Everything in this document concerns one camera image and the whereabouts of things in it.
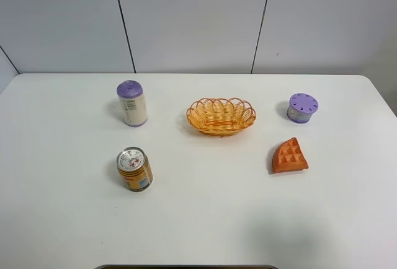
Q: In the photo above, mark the orange waffle wedge toy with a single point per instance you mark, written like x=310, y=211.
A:
x=287, y=157

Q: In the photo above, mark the orange woven plastic basket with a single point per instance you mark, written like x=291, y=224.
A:
x=221, y=117

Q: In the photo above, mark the purple white cylindrical roll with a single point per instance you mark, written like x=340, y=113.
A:
x=132, y=100

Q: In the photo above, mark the gold red drink can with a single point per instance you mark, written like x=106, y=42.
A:
x=134, y=169

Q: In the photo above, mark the purple round air freshener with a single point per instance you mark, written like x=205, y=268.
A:
x=301, y=107

